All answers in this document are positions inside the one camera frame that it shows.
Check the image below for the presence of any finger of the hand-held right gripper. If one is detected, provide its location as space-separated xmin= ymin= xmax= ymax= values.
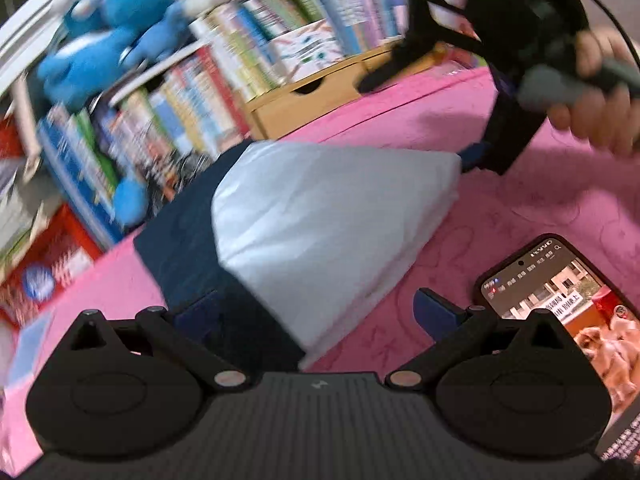
xmin=459 ymin=75 xmax=546 ymax=177
xmin=357 ymin=35 xmax=443 ymax=94

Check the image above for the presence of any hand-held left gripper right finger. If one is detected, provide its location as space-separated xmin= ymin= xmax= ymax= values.
xmin=386 ymin=288 xmax=572 ymax=393

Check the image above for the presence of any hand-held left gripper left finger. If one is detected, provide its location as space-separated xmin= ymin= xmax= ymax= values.
xmin=65 ymin=291 xmax=250 ymax=394

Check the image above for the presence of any navy white striped jacket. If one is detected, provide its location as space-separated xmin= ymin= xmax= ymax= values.
xmin=132 ymin=140 xmax=463 ymax=371

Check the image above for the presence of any person's right hand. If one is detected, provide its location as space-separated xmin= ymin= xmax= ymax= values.
xmin=547 ymin=25 xmax=640 ymax=161

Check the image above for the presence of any pink rabbit-print blanket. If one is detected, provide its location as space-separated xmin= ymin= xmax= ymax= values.
xmin=0 ymin=65 xmax=640 ymax=461

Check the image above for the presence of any row of pink blue books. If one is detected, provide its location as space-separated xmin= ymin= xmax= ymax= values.
xmin=345 ymin=0 xmax=431 ymax=51

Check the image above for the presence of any white printed box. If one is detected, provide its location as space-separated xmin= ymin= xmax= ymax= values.
xmin=270 ymin=20 xmax=346 ymax=81

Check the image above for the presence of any black smartphone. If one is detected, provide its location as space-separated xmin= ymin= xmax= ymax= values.
xmin=472 ymin=232 xmax=640 ymax=466

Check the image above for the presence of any wooden drawer organizer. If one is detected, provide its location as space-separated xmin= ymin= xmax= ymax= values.
xmin=245 ymin=42 xmax=451 ymax=141

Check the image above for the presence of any red plastic crate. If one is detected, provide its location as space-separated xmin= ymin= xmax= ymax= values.
xmin=0 ymin=205 xmax=103 ymax=331

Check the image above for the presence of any row of green white books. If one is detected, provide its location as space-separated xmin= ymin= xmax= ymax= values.
xmin=190 ymin=0 xmax=351 ymax=101

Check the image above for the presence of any blue notebook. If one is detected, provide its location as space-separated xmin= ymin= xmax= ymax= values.
xmin=5 ymin=310 xmax=56 ymax=391

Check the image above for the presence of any row of tall blue books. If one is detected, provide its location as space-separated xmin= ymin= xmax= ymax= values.
xmin=37 ymin=105 xmax=126 ymax=251

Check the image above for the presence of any row of picture books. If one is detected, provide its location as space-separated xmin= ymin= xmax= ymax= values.
xmin=107 ymin=45 xmax=251 ymax=181

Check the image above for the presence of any stack of workbooks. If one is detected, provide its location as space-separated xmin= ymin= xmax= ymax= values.
xmin=0 ymin=155 xmax=61 ymax=271

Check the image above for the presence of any small blue plush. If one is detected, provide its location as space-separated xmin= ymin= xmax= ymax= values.
xmin=122 ymin=2 xmax=193 ymax=66

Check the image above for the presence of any white book rack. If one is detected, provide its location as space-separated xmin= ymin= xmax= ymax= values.
xmin=107 ymin=40 xmax=201 ymax=106

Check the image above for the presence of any small red basket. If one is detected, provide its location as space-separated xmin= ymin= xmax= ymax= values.
xmin=0 ymin=120 xmax=26 ymax=161

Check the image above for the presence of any blue white seal plush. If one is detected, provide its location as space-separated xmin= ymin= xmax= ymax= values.
xmin=37 ymin=25 xmax=131 ymax=111

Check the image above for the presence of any black cable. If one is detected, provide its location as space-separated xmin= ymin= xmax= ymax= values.
xmin=575 ymin=0 xmax=640 ymax=68

